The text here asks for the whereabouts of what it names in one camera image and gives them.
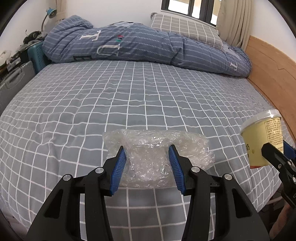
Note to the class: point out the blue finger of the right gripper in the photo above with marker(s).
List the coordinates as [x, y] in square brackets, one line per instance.
[274, 156]
[289, 151]

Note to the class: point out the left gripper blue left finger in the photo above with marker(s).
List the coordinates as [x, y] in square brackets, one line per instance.
[120, 161]

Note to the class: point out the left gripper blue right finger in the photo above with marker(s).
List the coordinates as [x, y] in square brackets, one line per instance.
[176, 162]

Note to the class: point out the clear bubble wrap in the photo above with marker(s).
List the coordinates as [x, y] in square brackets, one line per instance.
[147, 164]

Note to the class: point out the yellow noodle cup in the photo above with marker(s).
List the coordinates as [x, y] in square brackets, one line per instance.
[264, 127]

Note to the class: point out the right hand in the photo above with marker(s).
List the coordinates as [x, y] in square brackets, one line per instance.
[282, 219]

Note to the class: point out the wooden headboard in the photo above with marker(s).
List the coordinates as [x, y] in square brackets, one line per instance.
[273, 75]

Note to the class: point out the teal suitcase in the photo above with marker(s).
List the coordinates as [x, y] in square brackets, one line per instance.
[37, 56]

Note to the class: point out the grey suitcase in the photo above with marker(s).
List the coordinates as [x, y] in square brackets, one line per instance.
[14, 82]

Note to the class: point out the blue striped duvet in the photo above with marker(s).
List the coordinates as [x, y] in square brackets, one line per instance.
[75, 39]

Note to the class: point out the grey checked pillow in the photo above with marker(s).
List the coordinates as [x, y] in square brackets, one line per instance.
[191, 29]

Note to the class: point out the beige curtain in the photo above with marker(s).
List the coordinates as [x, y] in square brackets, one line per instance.
[234, 22]

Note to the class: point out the clutter on suitcases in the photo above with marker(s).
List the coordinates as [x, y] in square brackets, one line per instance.
[10, 60]

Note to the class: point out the dark framed window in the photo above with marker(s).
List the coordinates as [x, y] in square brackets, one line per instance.
[204, 10]

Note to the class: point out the blue desk lamp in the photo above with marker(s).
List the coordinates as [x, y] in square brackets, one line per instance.
[50, 13]

